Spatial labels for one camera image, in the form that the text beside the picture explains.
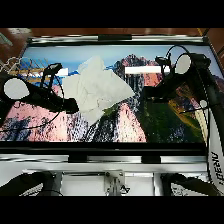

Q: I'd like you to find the black cable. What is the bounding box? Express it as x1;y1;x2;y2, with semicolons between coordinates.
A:
165;44;194;68
0;73;66;132

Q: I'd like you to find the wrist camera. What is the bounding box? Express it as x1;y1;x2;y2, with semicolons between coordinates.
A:
41;62;64;90
154;55;172;78

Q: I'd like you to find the silver frame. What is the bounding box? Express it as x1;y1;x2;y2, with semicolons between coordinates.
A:
0;34;224;197

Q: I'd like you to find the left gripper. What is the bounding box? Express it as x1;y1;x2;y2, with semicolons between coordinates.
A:
47;93;80;115

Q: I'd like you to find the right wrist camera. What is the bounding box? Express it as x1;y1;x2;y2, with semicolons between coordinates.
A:
154;55;172;78

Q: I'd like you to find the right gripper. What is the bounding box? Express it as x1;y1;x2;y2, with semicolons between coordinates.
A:
141;83;173;101

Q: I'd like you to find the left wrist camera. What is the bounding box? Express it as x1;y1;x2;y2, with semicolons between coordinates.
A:
41;62;64;90

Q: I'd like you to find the white shirt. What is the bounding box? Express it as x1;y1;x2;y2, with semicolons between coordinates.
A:
62;55;136;126

